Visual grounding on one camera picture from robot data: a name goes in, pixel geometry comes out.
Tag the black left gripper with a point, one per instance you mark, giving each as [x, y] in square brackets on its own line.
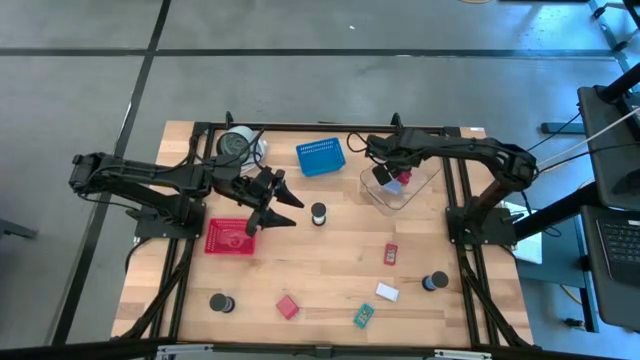
[250, 187]

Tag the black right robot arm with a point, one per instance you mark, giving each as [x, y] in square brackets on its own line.
[475, 147]

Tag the black-capped sand hourglass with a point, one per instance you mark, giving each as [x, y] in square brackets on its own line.
[318, 210]
[218, 302]
[440, 279]

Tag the teal small card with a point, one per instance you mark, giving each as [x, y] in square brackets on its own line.
[364, 316]

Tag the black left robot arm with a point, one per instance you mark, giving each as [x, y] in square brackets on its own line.
[150, 175]

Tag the table-level camera box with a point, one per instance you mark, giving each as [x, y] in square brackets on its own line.
[323, 351]

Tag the white paper sheet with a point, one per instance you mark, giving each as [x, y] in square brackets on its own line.
[530, 250]

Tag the black desk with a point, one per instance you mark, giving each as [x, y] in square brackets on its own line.
[600, 150]

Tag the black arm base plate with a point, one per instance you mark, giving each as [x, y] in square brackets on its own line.
[150, 227]
[500, 232]

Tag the black computer mouse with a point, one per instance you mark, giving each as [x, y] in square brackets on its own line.
[630, 182]

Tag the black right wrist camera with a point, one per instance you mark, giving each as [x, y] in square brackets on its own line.
[382, 175]

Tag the grey desk leg frame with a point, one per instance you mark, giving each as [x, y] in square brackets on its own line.
[550, 275]

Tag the red small card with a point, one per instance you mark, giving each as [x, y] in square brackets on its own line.
[390, 254]

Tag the black aluminium table frame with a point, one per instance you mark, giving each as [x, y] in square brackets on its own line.
[300, 127]

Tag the black laptop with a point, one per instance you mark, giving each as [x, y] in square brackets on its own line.
[620, 250]

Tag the grey chair base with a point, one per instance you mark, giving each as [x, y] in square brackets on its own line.
[620, 46]

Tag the clear plastic bin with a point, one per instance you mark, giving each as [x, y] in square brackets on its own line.
[415, 192]

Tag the red plastic basket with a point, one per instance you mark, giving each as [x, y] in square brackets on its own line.
[230, 237]

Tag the black frame clamp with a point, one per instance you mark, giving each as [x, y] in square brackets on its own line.
[229, 120]
[396, 120]

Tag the silver metal bracket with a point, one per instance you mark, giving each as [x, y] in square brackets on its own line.
[462, 353]

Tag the grey stand foot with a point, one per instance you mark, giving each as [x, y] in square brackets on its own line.
[15, 230]

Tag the blue plastic basket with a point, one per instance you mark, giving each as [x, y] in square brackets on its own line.
[320, 157]

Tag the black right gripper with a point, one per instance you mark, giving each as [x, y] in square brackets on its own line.
[405, 159]

